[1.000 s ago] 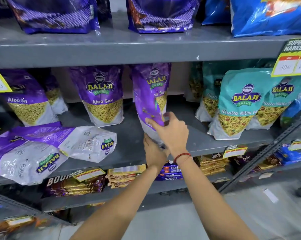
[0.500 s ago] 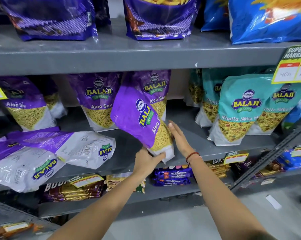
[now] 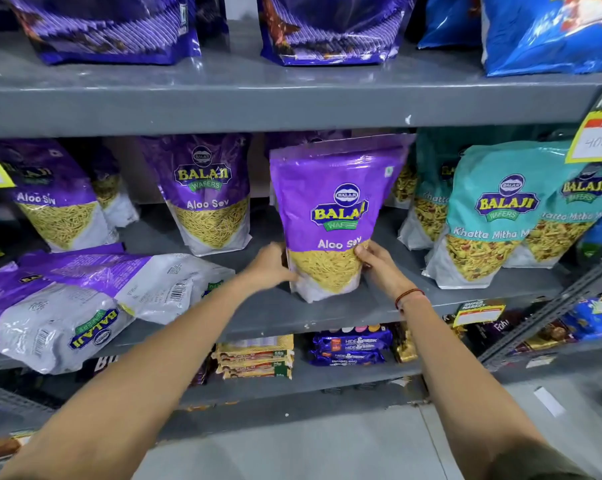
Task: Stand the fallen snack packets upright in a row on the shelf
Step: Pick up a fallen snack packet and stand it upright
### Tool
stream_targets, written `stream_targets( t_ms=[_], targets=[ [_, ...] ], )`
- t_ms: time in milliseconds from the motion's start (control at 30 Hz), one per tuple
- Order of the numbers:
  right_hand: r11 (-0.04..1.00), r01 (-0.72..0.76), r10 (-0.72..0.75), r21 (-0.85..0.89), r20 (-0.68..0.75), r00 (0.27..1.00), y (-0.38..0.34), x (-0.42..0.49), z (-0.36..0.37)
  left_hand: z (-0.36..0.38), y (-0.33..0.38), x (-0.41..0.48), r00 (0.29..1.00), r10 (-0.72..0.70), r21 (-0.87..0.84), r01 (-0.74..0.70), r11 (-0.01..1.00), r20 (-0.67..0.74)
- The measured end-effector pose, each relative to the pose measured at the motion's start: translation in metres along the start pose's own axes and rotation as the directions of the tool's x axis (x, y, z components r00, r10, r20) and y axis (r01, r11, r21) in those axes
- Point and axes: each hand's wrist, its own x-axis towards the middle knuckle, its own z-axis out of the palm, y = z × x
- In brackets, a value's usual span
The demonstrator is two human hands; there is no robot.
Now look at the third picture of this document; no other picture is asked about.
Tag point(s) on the purple snack pouch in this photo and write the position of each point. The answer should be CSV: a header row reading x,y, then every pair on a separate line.
x,y
331,194

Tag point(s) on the black biscuit packet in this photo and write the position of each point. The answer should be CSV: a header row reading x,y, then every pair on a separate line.
x,y
101,365

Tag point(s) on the dark brown biscuit packet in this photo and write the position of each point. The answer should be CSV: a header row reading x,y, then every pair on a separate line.
x,y
495,332

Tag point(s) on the person's right hand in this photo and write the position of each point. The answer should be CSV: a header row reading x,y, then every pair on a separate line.
x,y
386,274

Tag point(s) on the person's left thumb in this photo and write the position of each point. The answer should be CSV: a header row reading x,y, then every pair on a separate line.
x,y
288,277

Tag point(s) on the person's left hand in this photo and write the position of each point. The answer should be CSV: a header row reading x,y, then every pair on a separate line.
x,y
266,269

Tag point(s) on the brown gold packet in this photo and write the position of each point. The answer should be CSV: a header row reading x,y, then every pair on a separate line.
x,y
545,337

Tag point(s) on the yellow biscuit pack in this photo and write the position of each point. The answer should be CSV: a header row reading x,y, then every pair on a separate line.
x,y
258,374
253,343
253,356
255,366

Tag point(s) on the gold foil packet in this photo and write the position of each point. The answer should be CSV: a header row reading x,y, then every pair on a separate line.
x,y
405,347

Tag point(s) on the teal snack pouch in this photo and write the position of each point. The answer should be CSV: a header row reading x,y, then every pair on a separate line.
x,y
428,194
575,219
490,214

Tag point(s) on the small blue packet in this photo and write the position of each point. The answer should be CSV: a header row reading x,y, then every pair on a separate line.
x,y
593,322

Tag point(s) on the person's right thumb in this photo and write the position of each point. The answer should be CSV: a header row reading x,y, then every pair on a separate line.
x,y
365,253

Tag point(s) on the person's right forearm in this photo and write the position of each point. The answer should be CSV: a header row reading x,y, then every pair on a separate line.
x,y
460,394

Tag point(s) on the row of purple packets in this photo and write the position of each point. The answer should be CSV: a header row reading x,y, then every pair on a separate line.
x,y
206,194

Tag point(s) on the olive sleeve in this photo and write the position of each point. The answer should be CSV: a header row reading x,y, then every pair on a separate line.
x,y
535,467

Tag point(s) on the red wrist thread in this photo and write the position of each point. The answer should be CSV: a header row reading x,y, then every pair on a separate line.
x,y
408,294

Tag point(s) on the person's left forearm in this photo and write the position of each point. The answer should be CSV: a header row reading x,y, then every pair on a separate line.
x,y
131,384

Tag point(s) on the white paper slip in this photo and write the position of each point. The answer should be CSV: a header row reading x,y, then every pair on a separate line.
x,y
549,401

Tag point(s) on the large blue snack bag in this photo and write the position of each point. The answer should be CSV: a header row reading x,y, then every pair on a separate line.
x,y
445,19
550,34

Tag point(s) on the dark purple glossy bag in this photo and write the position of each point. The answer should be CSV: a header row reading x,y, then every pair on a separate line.
x,y
106,29
331,29

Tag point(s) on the blue biscuit pack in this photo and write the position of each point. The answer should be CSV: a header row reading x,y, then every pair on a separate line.
x,y
346,357
353,338

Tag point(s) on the grey slotted metal rack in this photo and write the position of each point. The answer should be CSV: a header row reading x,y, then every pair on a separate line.
x,y
555,305

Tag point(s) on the grey metal shelving rack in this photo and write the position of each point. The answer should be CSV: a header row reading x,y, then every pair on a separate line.
x,y
231,97

